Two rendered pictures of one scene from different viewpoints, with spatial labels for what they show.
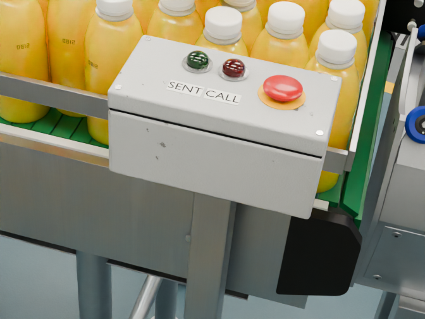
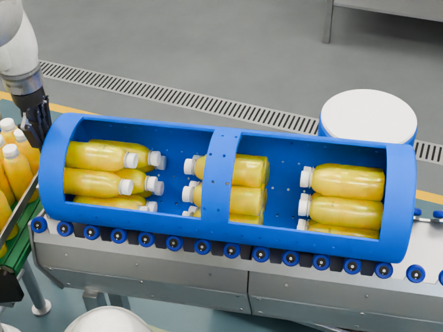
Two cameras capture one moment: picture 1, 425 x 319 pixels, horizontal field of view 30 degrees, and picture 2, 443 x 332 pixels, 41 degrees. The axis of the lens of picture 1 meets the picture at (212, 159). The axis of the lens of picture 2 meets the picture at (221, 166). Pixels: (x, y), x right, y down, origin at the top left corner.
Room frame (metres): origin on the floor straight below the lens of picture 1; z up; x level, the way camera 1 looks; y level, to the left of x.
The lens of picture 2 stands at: (-0.30, -0.78, 2.15)
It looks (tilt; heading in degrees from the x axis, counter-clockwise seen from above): 44 degrees down; 2
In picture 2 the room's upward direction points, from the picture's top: 3 degrees counter-clockwise
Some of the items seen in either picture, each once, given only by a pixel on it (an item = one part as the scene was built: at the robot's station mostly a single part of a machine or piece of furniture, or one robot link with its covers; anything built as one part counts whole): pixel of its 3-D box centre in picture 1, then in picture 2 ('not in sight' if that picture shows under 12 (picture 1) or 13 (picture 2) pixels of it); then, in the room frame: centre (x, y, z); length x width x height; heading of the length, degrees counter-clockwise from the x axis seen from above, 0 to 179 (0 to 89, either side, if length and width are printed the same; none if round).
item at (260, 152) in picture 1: (224, 124); not in sight; (0.59, -0.01, 1.05); 0.20 x 0.10 x 0.10; 79
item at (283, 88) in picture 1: (282, 89); not in sight; (0.58, -0.06, 1.11); 0.04 x 0.04 x 0.01
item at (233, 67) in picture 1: (233, 67); not in sight; (0.61, -0.01, 1.11); 0.02 x 0.02 x 0.01
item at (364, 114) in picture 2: not in sight; (368, 118); (1.06, -1.17, 1.03); 0.28 x 0.28 x 0.01
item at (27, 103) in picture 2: not in sight; (30, 101); (0.81, -0.30, 1.32); 0.08 x 0.07 x 0.09; 169
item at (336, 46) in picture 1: (336, 46); not in sight; (0.70, -0.12, 1.08); 0.04 x 0.04 x 0.02
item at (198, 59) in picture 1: (197, 59); not in sight; (0.62, 0.02, 1.11); 0.02 x 0.02 x 0.01
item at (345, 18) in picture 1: (346, 12); not in sight; (0.77, -0.13, 1.08); 0.04 x 0.04 x 0.02
